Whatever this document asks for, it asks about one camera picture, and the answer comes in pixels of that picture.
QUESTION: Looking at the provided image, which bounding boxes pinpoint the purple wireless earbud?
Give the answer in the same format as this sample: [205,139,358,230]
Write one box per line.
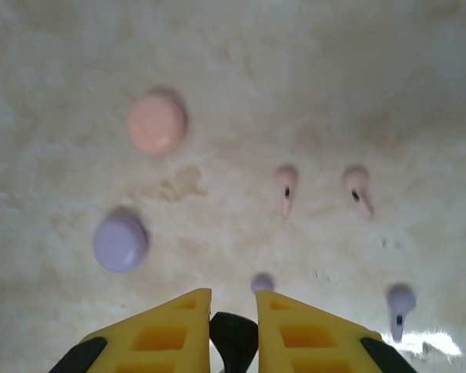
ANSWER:
[250,273,276,295]
[386,284,417,343]

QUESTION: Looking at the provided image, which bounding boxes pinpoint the purple earbud charging case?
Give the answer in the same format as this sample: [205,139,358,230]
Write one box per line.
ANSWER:
[92,207,148,275]

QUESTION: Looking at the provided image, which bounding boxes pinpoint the pink earbud charging case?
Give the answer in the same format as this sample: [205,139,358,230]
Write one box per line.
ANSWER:
[126,89,188,158]

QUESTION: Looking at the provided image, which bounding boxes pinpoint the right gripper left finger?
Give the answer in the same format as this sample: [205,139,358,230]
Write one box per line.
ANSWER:
[57,287,214,373]

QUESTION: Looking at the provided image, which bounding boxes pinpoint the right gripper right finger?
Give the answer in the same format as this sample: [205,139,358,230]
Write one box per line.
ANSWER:
[255,290,417,373]

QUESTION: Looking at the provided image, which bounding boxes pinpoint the pink wireless earbud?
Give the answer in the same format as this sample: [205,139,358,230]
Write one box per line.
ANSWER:
[273,165,299,218]
[341,166,374,218]

